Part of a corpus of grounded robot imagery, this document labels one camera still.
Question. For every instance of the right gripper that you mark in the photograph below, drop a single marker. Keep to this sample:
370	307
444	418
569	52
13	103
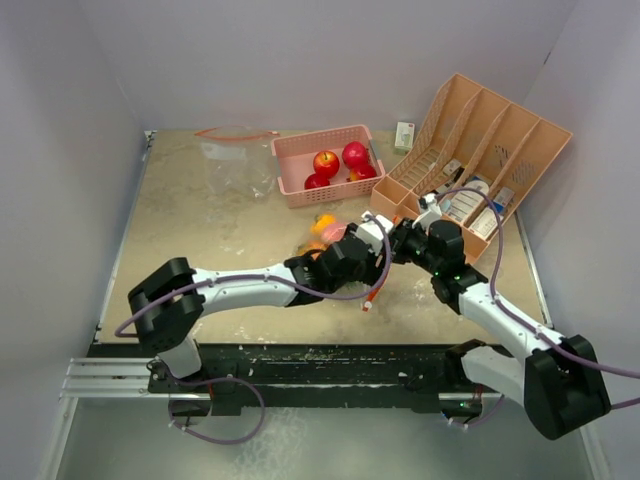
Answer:
400	234

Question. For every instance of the clear zip bag mixed fruit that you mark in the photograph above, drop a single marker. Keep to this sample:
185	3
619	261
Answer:
347	267

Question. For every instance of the fake red apple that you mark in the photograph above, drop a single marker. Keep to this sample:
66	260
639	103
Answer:
326	163
315	181
361	172
354	154

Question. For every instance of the pink plastic basket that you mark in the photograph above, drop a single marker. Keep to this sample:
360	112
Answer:
294	160

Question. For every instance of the clear zip bag red apples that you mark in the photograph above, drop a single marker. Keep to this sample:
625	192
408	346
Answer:
238	159

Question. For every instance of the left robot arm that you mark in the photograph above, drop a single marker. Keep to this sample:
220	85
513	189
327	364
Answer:
166	306

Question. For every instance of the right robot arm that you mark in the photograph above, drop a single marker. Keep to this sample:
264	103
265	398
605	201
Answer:
552	376

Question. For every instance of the fake pink peach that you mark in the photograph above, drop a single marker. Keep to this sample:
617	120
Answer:
333	233

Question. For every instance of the fake yellow pepper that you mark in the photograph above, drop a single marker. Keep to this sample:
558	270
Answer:
321	223

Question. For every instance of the fake pineapple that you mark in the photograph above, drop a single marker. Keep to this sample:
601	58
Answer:
312	248

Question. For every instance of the small white box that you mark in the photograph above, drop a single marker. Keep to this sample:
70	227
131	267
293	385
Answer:
404	137

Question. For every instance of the orange desk file organizer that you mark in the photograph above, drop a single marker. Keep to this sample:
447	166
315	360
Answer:
471	133

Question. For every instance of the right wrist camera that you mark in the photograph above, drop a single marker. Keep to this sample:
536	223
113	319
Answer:
429	212

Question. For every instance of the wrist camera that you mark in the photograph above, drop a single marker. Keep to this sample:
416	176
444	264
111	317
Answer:
372	229
429	212

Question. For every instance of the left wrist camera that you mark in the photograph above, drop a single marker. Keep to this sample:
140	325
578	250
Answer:
372	229

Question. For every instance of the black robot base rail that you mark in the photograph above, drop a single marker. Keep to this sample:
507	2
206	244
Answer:
235	377

